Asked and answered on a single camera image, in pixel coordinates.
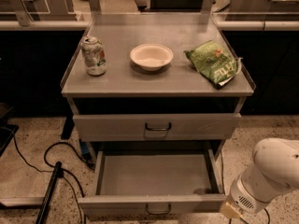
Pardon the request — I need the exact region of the grey drawer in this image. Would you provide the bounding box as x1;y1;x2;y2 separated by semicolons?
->
78;149;225;216
73;113;241;142

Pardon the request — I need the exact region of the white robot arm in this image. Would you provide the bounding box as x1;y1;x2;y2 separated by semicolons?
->
220;138;299;218

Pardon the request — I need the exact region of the grey top drawer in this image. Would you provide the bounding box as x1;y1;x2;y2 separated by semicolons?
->
73;113;241;142

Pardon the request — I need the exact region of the grey drawer cabinet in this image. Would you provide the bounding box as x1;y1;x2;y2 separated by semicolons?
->
62;13;254;156

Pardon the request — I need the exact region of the green chip bag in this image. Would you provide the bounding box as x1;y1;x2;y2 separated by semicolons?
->
184;40;242;89

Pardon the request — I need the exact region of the white paper bowl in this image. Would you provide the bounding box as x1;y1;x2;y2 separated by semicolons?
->
130;44;173;71

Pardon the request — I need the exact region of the black power strip bar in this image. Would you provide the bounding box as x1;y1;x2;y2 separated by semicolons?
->
36;161;62;224

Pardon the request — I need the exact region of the crushed soda can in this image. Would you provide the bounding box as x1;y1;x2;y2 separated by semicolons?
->
80;35;107;76

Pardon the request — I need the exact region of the black floor cable left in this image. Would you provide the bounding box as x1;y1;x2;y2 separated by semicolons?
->
0;126;96;224

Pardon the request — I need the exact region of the white horizontal rail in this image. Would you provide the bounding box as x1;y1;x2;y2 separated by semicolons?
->
0;21;299;31

